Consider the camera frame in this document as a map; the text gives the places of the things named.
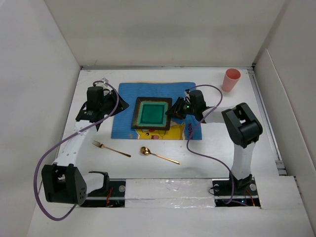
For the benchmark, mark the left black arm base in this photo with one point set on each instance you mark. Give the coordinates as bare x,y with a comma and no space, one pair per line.
112,197

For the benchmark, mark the gold fork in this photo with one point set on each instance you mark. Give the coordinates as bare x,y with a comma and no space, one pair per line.
102,146

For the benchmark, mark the blue yellow printed cloth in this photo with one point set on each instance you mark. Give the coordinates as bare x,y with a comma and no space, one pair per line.
179,129

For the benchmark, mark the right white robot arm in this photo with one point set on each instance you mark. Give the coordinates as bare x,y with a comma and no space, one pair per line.
243,127

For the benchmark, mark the green square plate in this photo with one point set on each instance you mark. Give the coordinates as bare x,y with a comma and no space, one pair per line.
149,113

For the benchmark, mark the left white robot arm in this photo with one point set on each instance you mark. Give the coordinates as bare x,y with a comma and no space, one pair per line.
62,181

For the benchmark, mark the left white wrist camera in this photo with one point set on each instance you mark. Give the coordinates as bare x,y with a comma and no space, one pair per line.
103,81

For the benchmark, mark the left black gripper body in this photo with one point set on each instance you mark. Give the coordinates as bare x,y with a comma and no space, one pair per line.
110,101

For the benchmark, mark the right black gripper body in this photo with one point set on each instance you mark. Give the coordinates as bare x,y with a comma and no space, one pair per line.
184,108

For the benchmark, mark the gold spoon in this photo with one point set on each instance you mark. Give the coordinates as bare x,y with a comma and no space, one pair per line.
146,151

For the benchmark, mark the pink plastic cup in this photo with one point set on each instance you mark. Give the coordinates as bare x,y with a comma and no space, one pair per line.
231,77

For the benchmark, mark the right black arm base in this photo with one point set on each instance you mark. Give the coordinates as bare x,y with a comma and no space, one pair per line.
235,194

